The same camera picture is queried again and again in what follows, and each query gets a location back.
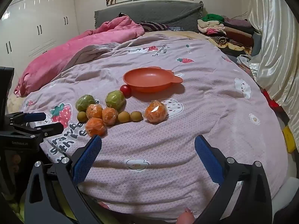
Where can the white wardrobe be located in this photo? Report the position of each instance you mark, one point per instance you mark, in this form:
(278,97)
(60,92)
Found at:
(35,16)

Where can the beige blanket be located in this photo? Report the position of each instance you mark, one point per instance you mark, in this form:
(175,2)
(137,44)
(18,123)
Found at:
(186,35)

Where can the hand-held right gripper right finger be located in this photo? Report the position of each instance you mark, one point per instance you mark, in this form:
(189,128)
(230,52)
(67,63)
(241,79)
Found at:
(208,158)

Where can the pink quilt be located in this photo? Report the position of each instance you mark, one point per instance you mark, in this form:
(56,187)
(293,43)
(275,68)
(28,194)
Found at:
(58,58)

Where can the orange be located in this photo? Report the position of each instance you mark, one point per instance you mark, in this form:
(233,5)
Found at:
(109,116)
(155,112)
(95,127)
(94,111)

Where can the orange plastic plate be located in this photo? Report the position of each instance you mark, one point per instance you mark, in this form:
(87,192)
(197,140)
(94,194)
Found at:
(149,79)

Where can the green mandarin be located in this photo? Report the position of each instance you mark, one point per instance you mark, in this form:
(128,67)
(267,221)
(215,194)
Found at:
(114,100)
(84,102)

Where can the cream satin curtain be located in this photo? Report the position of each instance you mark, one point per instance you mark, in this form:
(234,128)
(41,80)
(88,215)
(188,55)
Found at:
(273,39)

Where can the red cloth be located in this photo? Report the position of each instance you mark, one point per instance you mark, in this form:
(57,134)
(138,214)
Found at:
(272,101)

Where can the red tomato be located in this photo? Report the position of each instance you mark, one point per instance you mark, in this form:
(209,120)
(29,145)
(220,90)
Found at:
(125,90)

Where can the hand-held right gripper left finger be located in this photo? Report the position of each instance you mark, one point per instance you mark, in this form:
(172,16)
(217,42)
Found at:
(86,161)

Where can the blue patterned cloth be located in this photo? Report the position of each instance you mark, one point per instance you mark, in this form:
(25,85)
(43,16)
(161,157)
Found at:
(176,28)

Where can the person's green garment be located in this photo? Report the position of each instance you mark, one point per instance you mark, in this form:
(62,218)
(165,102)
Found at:
(17,212)

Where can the pink strawberry printed blanket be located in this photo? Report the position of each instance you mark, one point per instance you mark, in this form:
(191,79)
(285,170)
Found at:
(163,133)

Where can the stack of folded clothes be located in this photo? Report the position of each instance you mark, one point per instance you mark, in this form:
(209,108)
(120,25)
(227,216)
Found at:
(233,32)

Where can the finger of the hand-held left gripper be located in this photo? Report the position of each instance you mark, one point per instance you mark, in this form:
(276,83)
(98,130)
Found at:
(35,117)
(50,128)

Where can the grey padded headboard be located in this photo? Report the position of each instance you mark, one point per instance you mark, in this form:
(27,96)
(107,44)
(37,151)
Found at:
(151,14)

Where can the person's right hand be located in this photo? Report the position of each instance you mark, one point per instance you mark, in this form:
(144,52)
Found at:
(185,218)

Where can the dark striped cloth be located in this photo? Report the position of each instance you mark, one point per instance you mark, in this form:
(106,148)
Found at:
(151,26)

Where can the small brown pear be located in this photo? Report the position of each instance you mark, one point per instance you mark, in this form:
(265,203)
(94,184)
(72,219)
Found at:
(81,116)
(123,117)
(136,116)

